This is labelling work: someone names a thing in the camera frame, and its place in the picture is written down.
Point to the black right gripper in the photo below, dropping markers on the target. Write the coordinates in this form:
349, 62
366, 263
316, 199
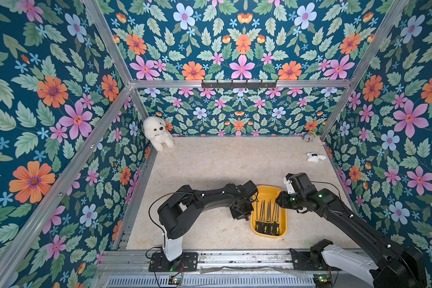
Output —
281, 200

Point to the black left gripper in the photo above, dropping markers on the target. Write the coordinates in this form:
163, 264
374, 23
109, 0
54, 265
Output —
250, 209

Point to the file tool yellow black handle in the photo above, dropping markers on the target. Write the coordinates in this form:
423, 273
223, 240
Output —
261, 217
269, 220
257, 217
277, 220
274, 223
274, 219
267, 227
265, 214

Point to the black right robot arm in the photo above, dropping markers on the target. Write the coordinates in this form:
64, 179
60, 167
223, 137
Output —
387, 263

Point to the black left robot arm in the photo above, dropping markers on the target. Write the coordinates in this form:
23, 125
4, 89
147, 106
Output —
177, 214

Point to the yellow storage tray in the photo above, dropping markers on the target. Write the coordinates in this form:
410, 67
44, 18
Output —
268, 193

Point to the small white plush toy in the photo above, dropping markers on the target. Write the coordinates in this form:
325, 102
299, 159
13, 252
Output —
315, 157

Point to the white plush bear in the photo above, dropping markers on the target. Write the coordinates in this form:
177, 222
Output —
155, 131

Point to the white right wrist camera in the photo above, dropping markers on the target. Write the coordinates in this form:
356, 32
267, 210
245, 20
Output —
288, 184

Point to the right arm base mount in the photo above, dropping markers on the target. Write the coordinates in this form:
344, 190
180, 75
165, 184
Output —
312, 260

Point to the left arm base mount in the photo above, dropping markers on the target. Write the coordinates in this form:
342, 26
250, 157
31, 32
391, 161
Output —
187, 262

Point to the black hook rail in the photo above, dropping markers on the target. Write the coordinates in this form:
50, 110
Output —
231, 84

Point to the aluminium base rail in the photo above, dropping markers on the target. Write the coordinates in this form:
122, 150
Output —
237, 269

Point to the aluminium frame top bar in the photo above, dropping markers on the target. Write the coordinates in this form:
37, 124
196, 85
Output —
280, 83

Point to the aluminium frame post right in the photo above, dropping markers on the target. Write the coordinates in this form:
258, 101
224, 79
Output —
387, 24

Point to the aluminium frame post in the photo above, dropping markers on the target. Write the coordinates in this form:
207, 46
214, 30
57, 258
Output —
107, 37
387, 24

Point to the aluminium frame post left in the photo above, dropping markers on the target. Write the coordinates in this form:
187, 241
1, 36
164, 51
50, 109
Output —
107, 37

